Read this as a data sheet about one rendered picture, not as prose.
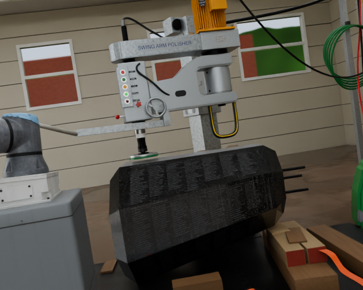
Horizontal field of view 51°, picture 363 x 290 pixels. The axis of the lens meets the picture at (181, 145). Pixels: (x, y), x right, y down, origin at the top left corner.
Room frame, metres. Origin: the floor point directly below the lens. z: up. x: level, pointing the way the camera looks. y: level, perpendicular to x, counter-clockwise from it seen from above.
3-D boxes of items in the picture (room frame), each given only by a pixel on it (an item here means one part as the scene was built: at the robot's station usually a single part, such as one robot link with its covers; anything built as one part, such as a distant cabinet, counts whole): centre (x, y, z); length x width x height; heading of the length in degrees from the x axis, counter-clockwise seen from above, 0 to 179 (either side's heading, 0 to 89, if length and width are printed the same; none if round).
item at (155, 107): (2.74, 0.15, 1.23); 0.15 x 0.10 x 0.15; 102
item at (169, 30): (3.62, -0.09, 2.00); 0.20 x 0.18 x 0.15; 2
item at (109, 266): (3.10, 0.74, 0.02); 0.25 x 0.10 x 0.01; 1
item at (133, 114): (2.85, 0.21, 1.36); 0.36 x 0.22 x 0.45; 102
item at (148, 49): (2.91, -0.05, 1.65); 0.96 x 0.25 x 0.17; 102
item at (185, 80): (2.90, -0.10, 1.34); 0.74 x 0.23 x 0.49; 102
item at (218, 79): (2.97, -0.35, 1.38); 0.19 x 0.19 x 0.20
